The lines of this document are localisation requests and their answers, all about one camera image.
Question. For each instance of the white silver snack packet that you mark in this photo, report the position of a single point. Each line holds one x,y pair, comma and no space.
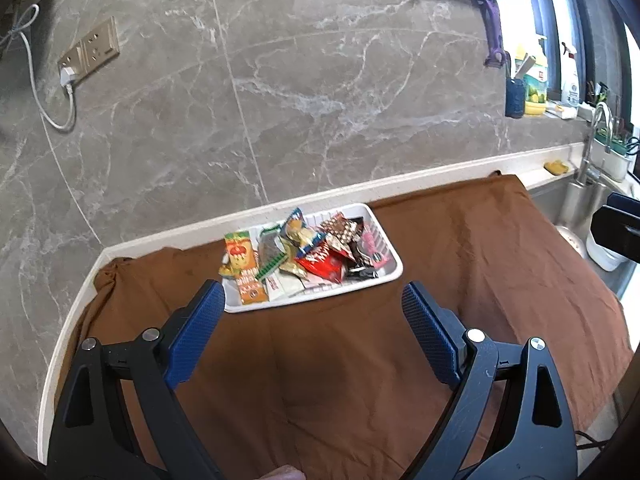
275,285

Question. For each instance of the clear green-edged seed packet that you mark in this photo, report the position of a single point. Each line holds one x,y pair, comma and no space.
270,255

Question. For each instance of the yellow sponge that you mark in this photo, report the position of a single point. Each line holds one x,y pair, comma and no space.
556,167

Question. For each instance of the white spray bottle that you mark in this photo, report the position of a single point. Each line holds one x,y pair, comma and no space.
569,85

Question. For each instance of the steel sink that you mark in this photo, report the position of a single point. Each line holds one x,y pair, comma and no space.
575,210

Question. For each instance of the white plastic tray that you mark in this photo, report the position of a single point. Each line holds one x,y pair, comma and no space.
387,255

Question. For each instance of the small checkered candy packet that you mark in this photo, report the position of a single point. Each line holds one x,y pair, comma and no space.
340,230

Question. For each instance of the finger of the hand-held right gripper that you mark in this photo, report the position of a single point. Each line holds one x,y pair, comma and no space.
617,235
625,201

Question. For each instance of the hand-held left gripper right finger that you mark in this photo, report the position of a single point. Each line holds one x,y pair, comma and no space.
430,335

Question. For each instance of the steel faucet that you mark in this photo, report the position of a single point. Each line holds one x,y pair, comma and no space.
585,160

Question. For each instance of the white drain rack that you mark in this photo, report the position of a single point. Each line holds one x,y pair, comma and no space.
612,162

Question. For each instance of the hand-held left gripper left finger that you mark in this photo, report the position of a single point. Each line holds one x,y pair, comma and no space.
197,330

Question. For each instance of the red snack bag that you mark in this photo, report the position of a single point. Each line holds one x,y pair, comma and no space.
322,262

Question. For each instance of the plain white long packet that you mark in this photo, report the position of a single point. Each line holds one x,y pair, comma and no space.
295,287

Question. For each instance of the gold snack packet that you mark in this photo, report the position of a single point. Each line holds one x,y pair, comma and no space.
292,266

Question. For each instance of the brown cloth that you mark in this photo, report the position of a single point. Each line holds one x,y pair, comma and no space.
325,360

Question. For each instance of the round bowl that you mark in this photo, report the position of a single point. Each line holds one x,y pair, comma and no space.
605,257

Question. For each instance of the black snack packet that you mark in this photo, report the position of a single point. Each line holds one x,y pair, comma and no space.
357,255

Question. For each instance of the yellow green detergent bottle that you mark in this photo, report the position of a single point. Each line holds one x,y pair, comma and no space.
536,90

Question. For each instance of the pink snack packet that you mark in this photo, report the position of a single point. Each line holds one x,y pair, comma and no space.
372,247

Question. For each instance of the white soap dish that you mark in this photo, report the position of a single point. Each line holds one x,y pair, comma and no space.
565,112

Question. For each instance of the orange apple print packet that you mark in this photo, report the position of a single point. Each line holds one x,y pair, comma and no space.
242,260

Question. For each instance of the gold wall socket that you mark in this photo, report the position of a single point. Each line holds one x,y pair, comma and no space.
95,45

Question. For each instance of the blue utensil holder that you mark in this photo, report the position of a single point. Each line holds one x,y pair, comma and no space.
515,97

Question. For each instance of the blue snack packet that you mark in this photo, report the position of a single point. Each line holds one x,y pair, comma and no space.
300,227

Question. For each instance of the purple hanging tool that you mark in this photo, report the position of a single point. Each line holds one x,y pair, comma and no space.
492,25

